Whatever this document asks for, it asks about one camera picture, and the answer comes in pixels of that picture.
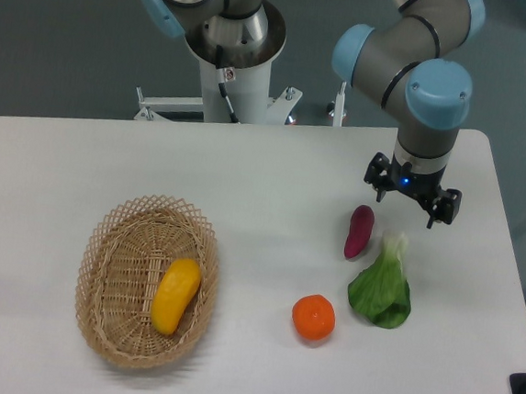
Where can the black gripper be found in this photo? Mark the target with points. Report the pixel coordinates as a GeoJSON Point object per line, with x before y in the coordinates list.
{"type": "Point", "coordinates": [383, 176]}

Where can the yellow mango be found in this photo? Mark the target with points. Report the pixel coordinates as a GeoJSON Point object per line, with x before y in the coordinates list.
{"type": "Point", "coordinates": [177, 288]}

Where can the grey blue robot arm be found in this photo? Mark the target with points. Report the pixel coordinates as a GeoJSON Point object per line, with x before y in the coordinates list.
{"type": "Point", "coordinates": [402, 69]}

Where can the woven wicker basket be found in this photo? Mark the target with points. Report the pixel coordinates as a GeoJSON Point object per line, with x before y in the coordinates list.
{"type": "Point", "coordinates": [125, 260]}

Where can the purple sweet potato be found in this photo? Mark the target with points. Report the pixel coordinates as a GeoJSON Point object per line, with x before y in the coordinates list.
{"type": "Point", "coordinates": [360, 229]}

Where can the green bok choy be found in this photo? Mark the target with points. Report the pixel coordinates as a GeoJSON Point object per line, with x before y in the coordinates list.
{"type": "Point", "coordinates": [380, 293]}

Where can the orange tangerine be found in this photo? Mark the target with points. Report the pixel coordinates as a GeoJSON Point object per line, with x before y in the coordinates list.
{"type": "Point", "coordinates": [313, 317]}

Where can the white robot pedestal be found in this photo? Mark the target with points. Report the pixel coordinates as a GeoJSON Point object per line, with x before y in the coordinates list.
{"type": "Point", "coordinates": [235, 62]}

